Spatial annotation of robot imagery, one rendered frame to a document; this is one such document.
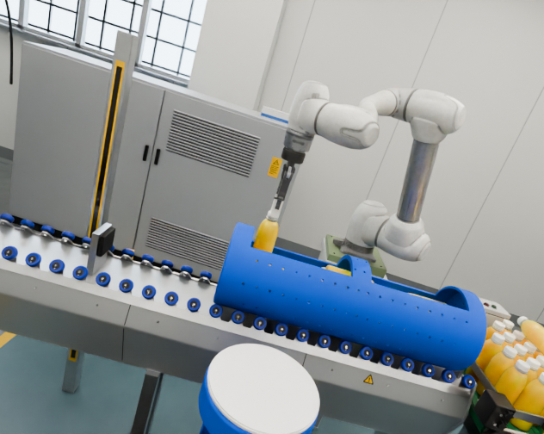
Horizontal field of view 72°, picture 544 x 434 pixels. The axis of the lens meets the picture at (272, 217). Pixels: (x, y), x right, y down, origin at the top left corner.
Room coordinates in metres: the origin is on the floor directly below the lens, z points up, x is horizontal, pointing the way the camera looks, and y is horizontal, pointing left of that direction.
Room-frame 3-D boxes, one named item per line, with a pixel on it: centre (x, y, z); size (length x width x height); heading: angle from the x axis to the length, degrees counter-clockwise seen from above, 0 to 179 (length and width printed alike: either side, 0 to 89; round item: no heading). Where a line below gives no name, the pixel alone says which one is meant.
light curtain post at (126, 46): (1.45, 0.70, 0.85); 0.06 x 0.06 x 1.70; 4
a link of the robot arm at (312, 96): (1.21, -0.01, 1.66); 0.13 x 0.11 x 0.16; 52
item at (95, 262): (1.13, 0.52, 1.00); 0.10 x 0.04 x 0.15; 4
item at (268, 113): (2.93, 0.20, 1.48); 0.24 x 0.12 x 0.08; 98
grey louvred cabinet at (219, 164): (2.96, 1.00, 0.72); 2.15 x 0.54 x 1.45; 90
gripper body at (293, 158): (1.22, 0.00, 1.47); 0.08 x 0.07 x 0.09; 4
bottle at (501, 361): (1.18, -0.93, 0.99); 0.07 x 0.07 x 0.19
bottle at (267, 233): (1.22, 0.00, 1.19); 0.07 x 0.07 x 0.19
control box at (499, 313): (1.53, -0.99, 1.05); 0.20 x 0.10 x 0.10; 94
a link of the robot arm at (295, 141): (1.22, 0.00, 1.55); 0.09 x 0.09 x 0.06
